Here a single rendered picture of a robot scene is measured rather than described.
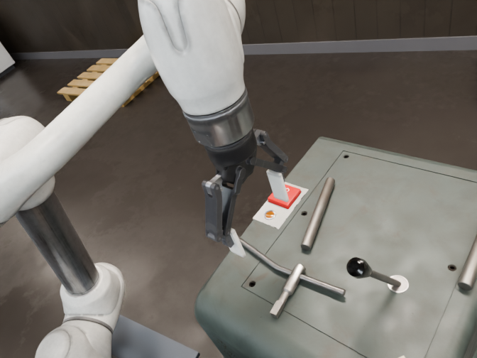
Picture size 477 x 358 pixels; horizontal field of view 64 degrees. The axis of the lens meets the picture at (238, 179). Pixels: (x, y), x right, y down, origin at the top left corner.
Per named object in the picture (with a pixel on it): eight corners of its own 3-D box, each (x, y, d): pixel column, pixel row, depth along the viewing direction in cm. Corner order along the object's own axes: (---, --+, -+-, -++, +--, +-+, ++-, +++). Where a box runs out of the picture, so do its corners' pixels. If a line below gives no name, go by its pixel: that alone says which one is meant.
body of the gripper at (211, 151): (224, 109, 59) (240, 154, 65) (188, 143, 55) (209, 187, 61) (263, 117, 54) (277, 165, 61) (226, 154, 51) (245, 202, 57)
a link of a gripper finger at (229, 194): (247, 167, 58) (240, 167, 57) (233, 237, 60) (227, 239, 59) (228, 161, 60) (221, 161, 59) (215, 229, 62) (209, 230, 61)
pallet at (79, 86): (177, 65, 482) (173, 56, 474) (132, 108, 431) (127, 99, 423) (104, 65, 552) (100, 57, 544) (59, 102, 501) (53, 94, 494)
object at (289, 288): (280, 320, 71) (306, 271, 77) (277, 315, 70) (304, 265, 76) (270, 316, 73) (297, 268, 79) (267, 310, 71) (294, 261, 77)
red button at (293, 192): (282, 187, 97) (280, 182, 96) (302, 194, 94) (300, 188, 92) (268, 203, 95) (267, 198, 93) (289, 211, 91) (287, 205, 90)
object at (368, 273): (355, 263, 64) (353, 247, 61) (375, 271, 62) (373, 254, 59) (345, 283, 62) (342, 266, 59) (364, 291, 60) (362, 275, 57)
